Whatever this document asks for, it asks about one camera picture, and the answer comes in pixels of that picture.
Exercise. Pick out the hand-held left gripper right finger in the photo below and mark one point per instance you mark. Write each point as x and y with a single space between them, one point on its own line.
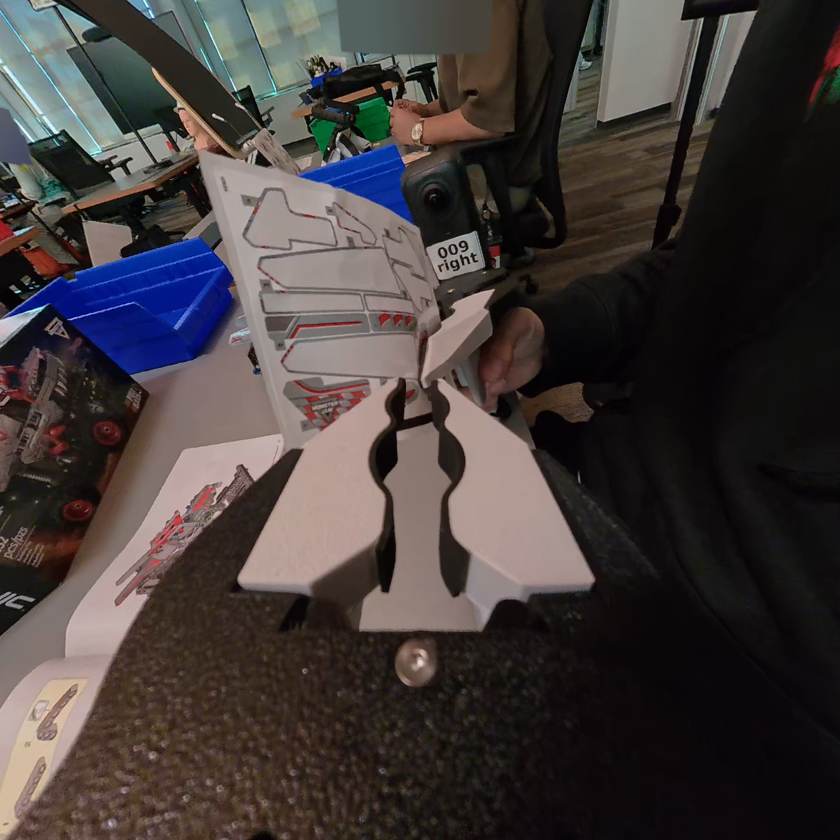
518 518

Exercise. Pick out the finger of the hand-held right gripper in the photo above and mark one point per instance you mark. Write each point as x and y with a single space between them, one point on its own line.
469 318
453 358

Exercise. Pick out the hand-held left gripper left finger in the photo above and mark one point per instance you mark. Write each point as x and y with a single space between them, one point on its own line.
328 518

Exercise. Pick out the sticker sheet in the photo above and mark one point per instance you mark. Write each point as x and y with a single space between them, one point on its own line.
315 275

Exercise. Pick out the person's right forearm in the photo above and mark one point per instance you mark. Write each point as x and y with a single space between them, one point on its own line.
590 315

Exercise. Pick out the wooden office desk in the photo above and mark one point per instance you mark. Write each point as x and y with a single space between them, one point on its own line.
131 184

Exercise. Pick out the person's right hand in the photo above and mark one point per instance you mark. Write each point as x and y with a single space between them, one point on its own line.
518 348

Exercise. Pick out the long blue storage bin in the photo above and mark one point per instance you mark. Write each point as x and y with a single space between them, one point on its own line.
367 177

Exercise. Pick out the black office chair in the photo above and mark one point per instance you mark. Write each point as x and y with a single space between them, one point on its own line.
65 164
538 197

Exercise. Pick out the green storage bin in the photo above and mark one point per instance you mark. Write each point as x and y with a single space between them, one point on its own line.
367 124

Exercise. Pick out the instruction booklet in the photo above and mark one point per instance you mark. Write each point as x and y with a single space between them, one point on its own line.
131 558

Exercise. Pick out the black tripod stand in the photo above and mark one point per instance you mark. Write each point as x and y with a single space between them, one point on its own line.
686 131

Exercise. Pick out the person's black hoodie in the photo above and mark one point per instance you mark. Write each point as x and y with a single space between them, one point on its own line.
754 394

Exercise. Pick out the blue storage bin with divider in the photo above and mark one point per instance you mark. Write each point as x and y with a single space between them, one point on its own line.
144 315

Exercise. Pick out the black toy set box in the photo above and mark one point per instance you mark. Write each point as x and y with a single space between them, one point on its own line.
59 459

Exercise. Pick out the curved black wooden board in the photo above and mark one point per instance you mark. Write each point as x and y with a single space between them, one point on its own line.
164 59

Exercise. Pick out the black display screen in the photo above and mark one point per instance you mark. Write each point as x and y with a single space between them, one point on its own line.
111 85

